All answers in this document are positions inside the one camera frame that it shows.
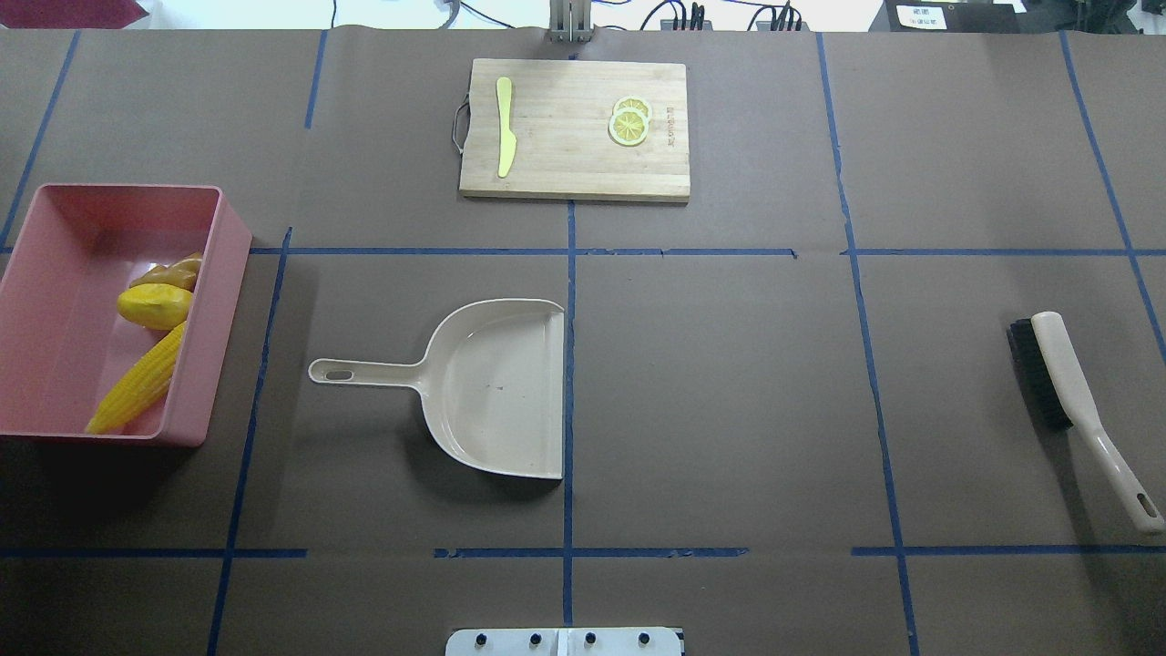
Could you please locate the beige plastic dustpan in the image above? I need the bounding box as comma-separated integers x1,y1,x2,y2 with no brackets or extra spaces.
307,298,566,480

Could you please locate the yellow toy lemon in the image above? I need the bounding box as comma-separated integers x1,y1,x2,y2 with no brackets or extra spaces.
115,283,194,331

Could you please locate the yellow toy corn cob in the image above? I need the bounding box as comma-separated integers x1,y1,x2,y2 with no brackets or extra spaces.
84,323,188,435

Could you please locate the black bristle hand brush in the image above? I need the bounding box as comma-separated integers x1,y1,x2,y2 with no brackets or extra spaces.
1007,311,1163,536

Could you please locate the pink plastic bin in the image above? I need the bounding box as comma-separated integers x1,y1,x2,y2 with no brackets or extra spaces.
1,184,251,447

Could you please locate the yellow toy knife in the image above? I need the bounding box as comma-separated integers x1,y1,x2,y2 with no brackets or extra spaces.
496,77,517,179

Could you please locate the lemon slice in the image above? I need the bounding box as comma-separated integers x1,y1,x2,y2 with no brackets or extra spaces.
607,108,652,147

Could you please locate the wooden cutting board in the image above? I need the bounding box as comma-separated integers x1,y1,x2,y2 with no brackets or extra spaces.
459,58,691,204

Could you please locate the white mounting pillar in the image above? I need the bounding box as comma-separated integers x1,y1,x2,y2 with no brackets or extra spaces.
445,626,686,655

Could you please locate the red cloth chair back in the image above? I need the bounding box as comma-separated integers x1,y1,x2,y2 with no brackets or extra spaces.
1,1,149,30

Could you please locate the aluminium frame post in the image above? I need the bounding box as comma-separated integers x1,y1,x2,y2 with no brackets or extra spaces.
548,0,593,43

